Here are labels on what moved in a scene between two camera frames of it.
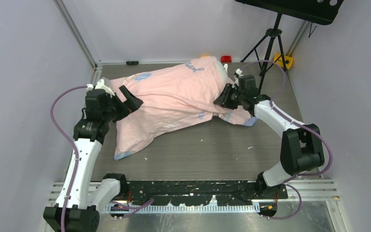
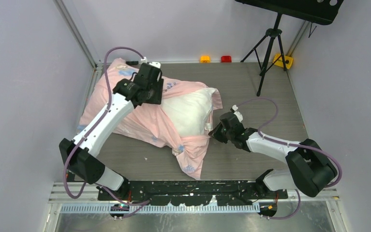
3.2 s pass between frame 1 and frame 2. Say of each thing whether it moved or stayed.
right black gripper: moved
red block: stayed
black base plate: stayed
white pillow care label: moved
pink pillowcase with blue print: moved
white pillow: moved
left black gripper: moved
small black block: stayed
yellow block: stayed
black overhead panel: stayed
